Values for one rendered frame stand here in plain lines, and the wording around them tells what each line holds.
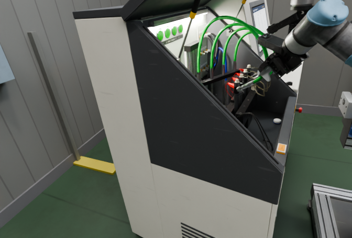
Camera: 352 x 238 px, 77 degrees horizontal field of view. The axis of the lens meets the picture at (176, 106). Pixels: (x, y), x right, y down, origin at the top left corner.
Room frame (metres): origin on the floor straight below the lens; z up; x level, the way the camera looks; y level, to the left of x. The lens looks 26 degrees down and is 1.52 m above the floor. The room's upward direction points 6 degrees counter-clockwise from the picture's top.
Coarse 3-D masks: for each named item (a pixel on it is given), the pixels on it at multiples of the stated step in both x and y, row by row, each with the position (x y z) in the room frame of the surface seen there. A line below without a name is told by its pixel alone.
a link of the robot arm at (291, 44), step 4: (292, 32) 0.68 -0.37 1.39; (288, 36) 0.65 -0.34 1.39; (292, 36) 0.63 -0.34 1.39; (288, 40) 0.64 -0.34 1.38; (292, 40) 0.62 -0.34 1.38; (288, 44) 0.64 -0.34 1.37; (292, 44) 0.63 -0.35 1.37; (296, 44) 0.61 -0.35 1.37; (300, 44) 0.66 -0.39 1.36; (288, 48) 0.64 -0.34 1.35; (292, 48) 0.63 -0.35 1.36; (296, 48) 0.62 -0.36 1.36; (300, 48) 0.61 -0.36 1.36; (304, 48) 0.61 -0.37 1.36; (308, 48) 0.61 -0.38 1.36; (292, 52) 0.63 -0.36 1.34; (296, 52) 0.63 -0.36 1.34; (300, 52) 0.62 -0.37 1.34; (304, 52) 0.62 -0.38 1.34
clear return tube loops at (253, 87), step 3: (252, 66) 1.21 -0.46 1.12; (255, 72) 1.13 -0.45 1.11; (246, 75) 1.08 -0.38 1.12; (255, 78) 1.06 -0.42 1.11; (267, 81) 1.10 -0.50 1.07; (270, 81) 1.15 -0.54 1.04; (255, 84) 1.19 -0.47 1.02; (267, 84) 1.10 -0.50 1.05; (270, 84) 1.16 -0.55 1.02; (252, 87) 1.20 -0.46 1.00; (255, 87) 1.20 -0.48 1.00; (258, 87) 1.17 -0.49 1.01; (264, 87) 1.03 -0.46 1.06; (267, 87) 1.10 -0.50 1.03; (255, 90) 1.12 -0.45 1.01; (264, 90) 1.03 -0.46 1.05; (267, 90) 1.10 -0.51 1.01; (258, 93) 1.08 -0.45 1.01; (264, 93) 1.03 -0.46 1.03
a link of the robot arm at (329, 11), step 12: (324, 0) 0.57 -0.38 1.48; (336, 0) 0.57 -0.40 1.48; (312, 12) 0.57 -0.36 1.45; (324, 12) 0.54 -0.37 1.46; (336, 12) 0.54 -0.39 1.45; (348, 12) 0.55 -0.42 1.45; (300, 24) 0.61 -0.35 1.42; (312, 24) 0.57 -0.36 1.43; (324, 24) 0.54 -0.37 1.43; (336, 24) 0.54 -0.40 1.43; (300, 36) 0.60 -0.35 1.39; (312, 36) 0.58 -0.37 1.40; (324, 36) 0.55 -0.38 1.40
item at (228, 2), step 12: (216, 0) 1.41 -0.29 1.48; (228, 0) 1.37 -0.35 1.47; (240, 0) 1.33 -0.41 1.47; (252, 0) 1.53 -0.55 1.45; (216, 12) 1.41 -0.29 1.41; (228, 12) 1.37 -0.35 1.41; (240, 12) 1.33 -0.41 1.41; (228, 24) 1.37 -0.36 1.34; (252, 24) 1.42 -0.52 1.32; (240, 36) 1.33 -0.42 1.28; (252, 36) 1.37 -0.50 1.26; (252, 48) 1.32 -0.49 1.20; (264, 60) 1.51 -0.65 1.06
